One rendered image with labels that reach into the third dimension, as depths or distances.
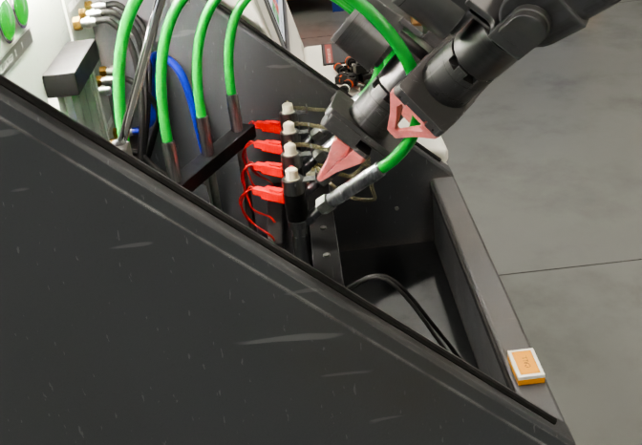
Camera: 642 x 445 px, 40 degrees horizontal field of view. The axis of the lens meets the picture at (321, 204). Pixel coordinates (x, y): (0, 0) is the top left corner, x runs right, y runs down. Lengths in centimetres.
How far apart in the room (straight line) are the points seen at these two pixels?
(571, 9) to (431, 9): 13
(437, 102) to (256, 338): 29
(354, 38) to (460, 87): 20
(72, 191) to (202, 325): 17
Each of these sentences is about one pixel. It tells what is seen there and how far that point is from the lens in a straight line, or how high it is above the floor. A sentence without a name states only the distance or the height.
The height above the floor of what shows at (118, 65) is 130.
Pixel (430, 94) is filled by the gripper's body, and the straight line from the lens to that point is 89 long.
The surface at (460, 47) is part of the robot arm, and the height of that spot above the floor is 134.
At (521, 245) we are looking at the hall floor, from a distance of 319.
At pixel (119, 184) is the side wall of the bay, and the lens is 76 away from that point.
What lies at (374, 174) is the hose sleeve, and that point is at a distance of 99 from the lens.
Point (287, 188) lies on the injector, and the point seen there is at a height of 111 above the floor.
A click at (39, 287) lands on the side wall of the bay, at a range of 82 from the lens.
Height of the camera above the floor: 159
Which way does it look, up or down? 27 degrees down
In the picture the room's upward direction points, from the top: 7 degrees counter-clockwise
